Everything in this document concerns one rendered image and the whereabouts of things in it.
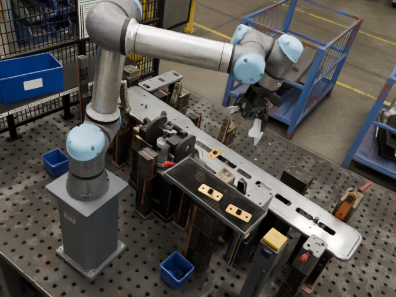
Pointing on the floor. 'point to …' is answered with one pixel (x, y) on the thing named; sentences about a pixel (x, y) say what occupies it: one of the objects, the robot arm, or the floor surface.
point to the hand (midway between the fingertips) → (243, 129)
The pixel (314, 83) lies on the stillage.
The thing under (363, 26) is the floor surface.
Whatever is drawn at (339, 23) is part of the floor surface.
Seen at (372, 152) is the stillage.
